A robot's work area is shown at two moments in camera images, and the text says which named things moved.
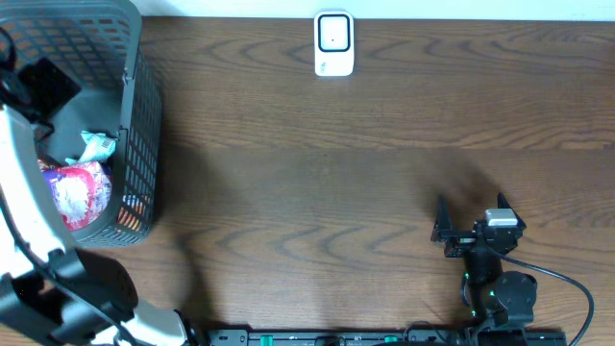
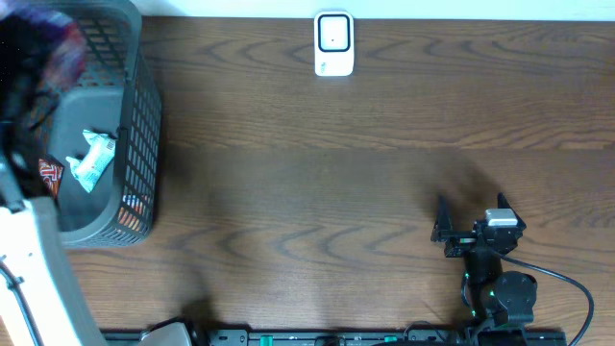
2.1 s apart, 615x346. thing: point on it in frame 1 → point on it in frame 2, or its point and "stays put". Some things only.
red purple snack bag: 80,191 → 66,59
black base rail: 386,337 stays put
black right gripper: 461,240 stays put
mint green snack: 97,147 stays put
